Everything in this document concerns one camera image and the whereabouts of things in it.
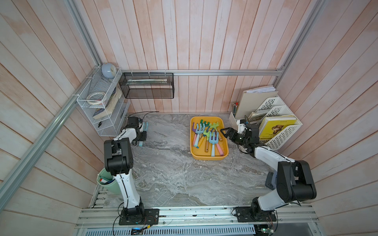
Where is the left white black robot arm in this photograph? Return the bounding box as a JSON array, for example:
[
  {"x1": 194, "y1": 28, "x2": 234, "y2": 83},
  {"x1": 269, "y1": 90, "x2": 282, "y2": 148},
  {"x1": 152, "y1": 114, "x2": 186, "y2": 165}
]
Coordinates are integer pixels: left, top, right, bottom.
[{"x1": 104, "y1": 117, "x2": 159, "y2": 227}]

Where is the purple hand rake pink handle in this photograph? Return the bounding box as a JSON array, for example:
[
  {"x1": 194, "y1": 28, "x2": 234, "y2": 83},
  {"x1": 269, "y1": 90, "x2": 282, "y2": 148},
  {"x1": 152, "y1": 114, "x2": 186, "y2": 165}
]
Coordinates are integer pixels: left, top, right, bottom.
[{"x1": 215, "y1": 140, "x2": 224, "y2": 156}]

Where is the green plastic cup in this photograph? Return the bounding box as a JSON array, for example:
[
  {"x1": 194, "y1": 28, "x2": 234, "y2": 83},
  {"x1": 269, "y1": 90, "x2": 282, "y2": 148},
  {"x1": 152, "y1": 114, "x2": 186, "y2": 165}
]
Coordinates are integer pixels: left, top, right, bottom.
[{"x1": 96, "y1": 168, "x2": 121, "y2": 194}]

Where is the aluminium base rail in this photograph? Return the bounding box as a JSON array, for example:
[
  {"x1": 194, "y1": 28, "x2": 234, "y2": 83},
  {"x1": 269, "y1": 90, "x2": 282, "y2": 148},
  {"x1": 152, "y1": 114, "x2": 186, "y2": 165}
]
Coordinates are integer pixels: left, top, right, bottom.
[{"x1": 73, "y1": 204, "x2": 325, "y2": 236}]

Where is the yellow picture book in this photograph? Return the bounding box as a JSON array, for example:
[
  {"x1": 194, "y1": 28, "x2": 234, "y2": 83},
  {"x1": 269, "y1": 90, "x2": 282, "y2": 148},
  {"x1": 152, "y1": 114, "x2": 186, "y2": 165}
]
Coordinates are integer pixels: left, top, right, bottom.
[{"x1": 259, "y1": 116, "x2": 297, "y2": 140}]

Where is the grey round clock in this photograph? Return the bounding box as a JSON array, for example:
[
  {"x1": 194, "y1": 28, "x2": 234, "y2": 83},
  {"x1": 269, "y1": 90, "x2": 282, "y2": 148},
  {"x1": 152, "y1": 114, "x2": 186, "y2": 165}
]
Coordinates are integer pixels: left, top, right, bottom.
[{"x1": 101, "y1": 63, "x2": 117, "y2": 80}]

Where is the white tape roll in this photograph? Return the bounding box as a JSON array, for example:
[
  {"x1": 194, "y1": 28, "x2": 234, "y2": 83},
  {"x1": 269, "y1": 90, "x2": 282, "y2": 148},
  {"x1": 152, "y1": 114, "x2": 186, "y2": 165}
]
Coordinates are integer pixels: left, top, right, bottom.
[{"x1": 86, "y1": 91, "x2": 106, "y2": 105}]

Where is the light blue hand rake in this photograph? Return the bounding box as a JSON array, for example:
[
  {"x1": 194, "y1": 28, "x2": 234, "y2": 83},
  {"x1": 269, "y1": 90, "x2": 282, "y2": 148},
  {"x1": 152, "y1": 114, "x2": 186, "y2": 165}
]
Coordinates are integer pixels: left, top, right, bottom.
[
  {"x1": 209, "y1": 131, "x2": 219, "y2": 157},
  {"x1": 138, "y1": 122, "x2": 149, "y2": 147},
  {"x1": 193, "y1": 123, "x2": 205, "y2": 148}
]

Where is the white desk file organizer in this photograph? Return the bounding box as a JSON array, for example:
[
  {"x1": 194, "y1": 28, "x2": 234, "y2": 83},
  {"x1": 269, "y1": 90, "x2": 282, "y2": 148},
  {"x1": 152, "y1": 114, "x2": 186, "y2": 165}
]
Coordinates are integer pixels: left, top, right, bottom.
[{"x1": 228, "y1": 96, "x2": 302, "y2": 150}]

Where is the beige folder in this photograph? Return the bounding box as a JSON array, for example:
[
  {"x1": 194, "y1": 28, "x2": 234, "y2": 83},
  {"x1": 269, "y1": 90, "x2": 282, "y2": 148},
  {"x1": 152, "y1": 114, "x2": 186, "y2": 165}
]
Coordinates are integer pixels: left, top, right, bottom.
[{"x1": 235, "y1": 91, "x2": 278, "y2": 119}]

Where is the green hand rake wooden handle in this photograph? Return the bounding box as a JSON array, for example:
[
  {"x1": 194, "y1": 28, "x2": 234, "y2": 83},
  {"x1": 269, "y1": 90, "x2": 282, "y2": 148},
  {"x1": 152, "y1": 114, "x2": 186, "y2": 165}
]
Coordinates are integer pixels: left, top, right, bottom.
[{"x1": 204, "y1": 129, "x2": 211, "y2": 153}]

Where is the white wire wall shelf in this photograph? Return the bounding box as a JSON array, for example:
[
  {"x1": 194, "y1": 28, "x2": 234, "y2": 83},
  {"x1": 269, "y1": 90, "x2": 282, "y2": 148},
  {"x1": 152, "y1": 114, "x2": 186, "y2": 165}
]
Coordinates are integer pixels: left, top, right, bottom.
[{"x1": 77, "y1": 66, "x2": 130, "y2": 137}]

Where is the dark green hand rake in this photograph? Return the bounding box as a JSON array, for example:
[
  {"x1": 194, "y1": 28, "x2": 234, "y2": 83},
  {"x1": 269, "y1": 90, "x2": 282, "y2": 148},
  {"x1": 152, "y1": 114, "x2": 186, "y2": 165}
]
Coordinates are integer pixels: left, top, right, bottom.
[{"x1": 200, "y1": 120, "x2": 210, "y2": 127}]

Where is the yellow plastic storage box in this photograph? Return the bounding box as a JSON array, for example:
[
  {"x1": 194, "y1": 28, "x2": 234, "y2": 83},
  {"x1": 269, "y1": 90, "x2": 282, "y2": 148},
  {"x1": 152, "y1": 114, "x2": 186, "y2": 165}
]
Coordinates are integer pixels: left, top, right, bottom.
[{"x1": 190, "y1": 116, "x2": 229, "y2": 160}]

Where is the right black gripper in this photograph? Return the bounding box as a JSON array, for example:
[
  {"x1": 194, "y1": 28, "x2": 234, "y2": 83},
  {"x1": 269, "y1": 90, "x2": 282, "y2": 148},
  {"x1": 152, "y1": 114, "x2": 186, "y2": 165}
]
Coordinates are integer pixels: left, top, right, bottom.
[{"x1": 220, "y1": 128, "x2": 250, "y2": 148}]

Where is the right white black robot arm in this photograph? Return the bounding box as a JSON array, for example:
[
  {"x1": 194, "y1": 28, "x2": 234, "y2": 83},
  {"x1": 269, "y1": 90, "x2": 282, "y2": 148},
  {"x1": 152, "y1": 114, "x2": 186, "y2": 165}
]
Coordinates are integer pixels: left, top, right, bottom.
[{"x1": 220, "y1": 124, "x2": 317, "y2": 222}]

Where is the black mesh wall basket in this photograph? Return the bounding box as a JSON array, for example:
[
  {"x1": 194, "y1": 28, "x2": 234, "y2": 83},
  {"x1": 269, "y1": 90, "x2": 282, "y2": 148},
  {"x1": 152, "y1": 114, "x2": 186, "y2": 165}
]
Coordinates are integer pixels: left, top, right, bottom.
[{"x1": 119, "y1": 72, "x2": 175, "y2": 99}]

